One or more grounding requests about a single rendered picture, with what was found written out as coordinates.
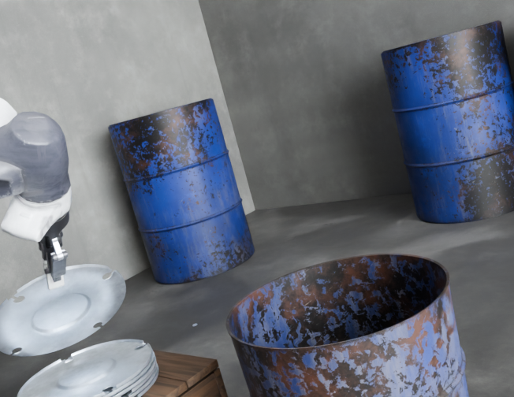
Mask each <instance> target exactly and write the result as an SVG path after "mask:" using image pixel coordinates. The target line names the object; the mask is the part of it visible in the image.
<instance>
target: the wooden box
mask: <svg viewBox="0 0 514 397"><path fill-rule="evenodd" d="M153 352H154V354H155V357H156V362H157V364H158V368H159V372H158V377H157V379H156V381H155V382H154V384H153V385H152V386H151V387H150V388H149V390H148V391H146V392H145V393H144V394H143V395H142V396H141V397H228V396H227V392H226V389H225V385H224V382H223V379H222V375H221V371H220V369H219V368H218V361H217V359H213V358H203V357H197V356H191V355H186V354H176V353H170V352H165V351H155V350H153Z"/></svg>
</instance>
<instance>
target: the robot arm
mask: <svg viewBox="0 0 514 397"><path fill-rule="evenodd" d="M68 170H69V155H68V150H67V146H66V141H65V134H64V132H63V131H62V129H61V126H60V125H59V124H58V123H57V122H56V121H55V120H54V119H52V118H51V117H49V116H48V115H47V114H45V113H38V112H35V111H32V112H21V113H19V114H17V112H16V111H15V110H14V109H13V107H12V106H11V105H10V104H9V103H8V102H7V101H5V100H4V99H2V98H0V199H3V198H6V197H10V196H12V198H11V201H10V204H9V208H8V210H7V212H6V215H5V217H4V219H3V221H2V223H1V227H2V231H3V232H6V233H8V234H10V235H11V236H14V237H17V238H21V239H27V240H31V241H35V242H38V244H39V250H40V251H42V258H43V260H46V261H44V262H43V268H44V273H45V274H46V275H47V283H48V288H49V290H50V291H51V290H53V289H55V288H59V287H62V286H64V285H65V283H64V277H63V275H65V274H66V259H67V257H68V253H67V251H66V250H65V249H62V250H61V247H62V246H63V244H62V237H63V232H62V230H63V229H64V227H65V226H66V225H67V224H68V222H69V209H70V206H71V201H72V192H71V183H70V179H69V173H68Z"/></svg>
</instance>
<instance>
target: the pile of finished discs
mask: <svg viewBox="0 0 514 397"><path fill-rule="evenodd" d="M71 355H72V356H71V357H69V358H68V359H67V360H65V359H64V360H62V361H61V359H59V360H57V361H56V362H53V363H52V364H50V365H48V366H47V367H45V368H44V369H42V370H40V371H39V372H38V373H37V374H35V375H34V376H33V377H31V378H30V379H29V380H28V381H27V382H26V383H25V384H24V385H23V386H22V388H21V389H20V390H19V392H18V394H17V397H141V396H142V395H143V394H144V393H145V392H146V391H148V390H149V388H150V387H151V386H152V385H153V384H154V382H155V381H156V379H157V377H158V372H159V368H158V364H157V362H156V357H155V354H154V352H153V350H152V348H151V345H150V344H149V343H147V344H145V343H144V342H143V341H142V340H139V339H120V340H114V341H110V342H105V343H100V344H97V345H94V346H91V347H87V348H84V349H83V350H80V351H77V352H74V353H72V354H71Z"/></svg>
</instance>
